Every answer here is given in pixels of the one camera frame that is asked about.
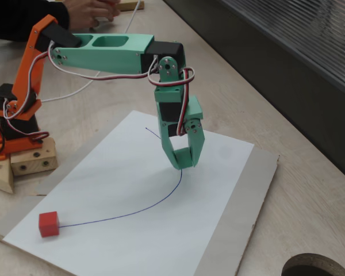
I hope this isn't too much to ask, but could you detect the green cube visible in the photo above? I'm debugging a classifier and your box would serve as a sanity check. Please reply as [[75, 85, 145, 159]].
[[174, 146, 194, 170]]

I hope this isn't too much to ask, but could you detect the black sleeved forearm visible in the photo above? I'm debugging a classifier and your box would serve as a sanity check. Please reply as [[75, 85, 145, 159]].
[[0, 0, 71, 43]]

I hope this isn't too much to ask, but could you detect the red cube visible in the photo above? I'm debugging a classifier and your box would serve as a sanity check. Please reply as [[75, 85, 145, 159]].
[[39, 211, 60, 238]]

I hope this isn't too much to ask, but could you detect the wooden base block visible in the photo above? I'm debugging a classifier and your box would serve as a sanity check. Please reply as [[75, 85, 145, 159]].
[[10, 139, 59, 177]]

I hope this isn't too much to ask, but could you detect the grey laminated wooden board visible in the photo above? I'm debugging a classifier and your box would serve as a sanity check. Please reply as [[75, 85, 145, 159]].
[[0, 110, 280, 276]]

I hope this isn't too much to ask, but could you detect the person's hand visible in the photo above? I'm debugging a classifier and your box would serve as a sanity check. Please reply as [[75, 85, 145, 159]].
[[64, 0, 122, 30]]

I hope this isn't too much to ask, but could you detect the ribbed glass desk partition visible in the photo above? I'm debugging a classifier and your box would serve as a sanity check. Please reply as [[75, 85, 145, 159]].
[[163, 0, 345, 186]]

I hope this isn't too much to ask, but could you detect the white usb cable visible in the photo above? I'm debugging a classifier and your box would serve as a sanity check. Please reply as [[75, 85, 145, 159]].
[[41, 0, 143, 103]]

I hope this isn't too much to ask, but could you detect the light wooden plank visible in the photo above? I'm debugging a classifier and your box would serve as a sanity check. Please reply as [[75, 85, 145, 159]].
[[114, 0, 145, 13]]

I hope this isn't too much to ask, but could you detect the white paper sheet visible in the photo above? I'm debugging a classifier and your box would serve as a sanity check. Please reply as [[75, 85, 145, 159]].
[[2, 110, 255, 276]]

